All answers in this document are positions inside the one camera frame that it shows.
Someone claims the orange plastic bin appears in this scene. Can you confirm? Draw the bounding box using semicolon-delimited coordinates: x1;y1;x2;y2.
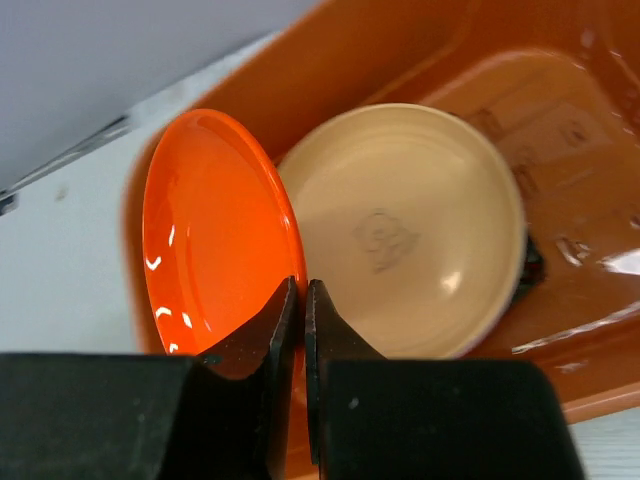
119;0;640;480

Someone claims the orange round plate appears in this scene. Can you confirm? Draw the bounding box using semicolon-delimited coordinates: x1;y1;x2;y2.
142;109;307;355

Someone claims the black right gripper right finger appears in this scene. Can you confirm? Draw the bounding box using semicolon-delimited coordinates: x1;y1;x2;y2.
305;280;584;479

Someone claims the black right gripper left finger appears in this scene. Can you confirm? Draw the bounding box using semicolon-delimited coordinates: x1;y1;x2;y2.
1;278;298;479

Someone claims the cream round plate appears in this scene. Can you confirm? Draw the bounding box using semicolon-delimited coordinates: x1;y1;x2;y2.
278;103;527;358

